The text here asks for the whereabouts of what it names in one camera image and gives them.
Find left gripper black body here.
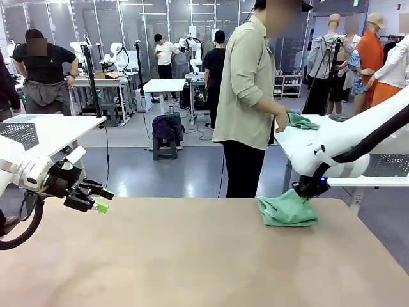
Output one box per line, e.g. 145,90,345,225
44,161,84,200

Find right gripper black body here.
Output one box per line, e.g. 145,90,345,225
291,175,331,200

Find light green towel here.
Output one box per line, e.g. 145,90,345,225
257,189,320,228

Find dark green towel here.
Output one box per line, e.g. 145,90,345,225
286,111,321,131

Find person's right forearm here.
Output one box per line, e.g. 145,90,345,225
252,92,284,118

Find grey perforated basket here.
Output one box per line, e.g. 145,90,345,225
0,123,40,151
363,152,409,178

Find person's right hand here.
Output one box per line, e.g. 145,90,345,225
274,109,290,134

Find white work table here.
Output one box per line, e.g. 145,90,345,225
0,114,107,180

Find white side table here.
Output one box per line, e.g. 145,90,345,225
274,114,409,205

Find white storage box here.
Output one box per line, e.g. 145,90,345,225
2,113,64,124

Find grey step stool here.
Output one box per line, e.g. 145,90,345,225
100,102,121,128

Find grey plastic stool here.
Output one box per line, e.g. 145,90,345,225
151,127,183,161

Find black backpack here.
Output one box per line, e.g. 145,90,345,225
151,114,186,145

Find black tripod pole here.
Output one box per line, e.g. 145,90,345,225
79,33,102,118

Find white shoe shelf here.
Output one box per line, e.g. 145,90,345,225
275,74,304,100

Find long beige lab table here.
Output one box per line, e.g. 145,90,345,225
63,74,135,124

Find person in dark sleeve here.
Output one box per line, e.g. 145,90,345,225
0,51,22,124

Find open cardboard box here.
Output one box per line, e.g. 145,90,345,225
93,71,125,81

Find man in black t-shirt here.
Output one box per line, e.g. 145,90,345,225
12,28,80,116

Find person in beige shirt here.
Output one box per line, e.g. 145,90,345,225
212,0,314,198

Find white standing desk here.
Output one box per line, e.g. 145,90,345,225
143,78,187,116

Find black stand pole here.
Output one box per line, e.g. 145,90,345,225
133,40,145,93

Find mannequin in grey shirt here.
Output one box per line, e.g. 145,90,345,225
302,13,356,118

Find person in blue floral shirt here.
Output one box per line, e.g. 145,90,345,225
343,14,373,97

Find computer tower with lights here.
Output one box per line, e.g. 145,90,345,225
190,76,212,113

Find man in cream shirt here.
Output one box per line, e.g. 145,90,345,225
153,33,181,100

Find mannequin with cap, orange top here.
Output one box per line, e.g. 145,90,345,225
351,12,386,109

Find mannequin white shirt orange trousers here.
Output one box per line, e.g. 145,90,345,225
366,33,409,108

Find man in black with cap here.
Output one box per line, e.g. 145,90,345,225
203,29,228,130

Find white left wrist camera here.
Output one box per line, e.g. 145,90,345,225
62,145,87,170

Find left arm thick black hose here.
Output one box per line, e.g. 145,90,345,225
0,188,46,251

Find right arm black cable bundle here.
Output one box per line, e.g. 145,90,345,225
314,104,409,193

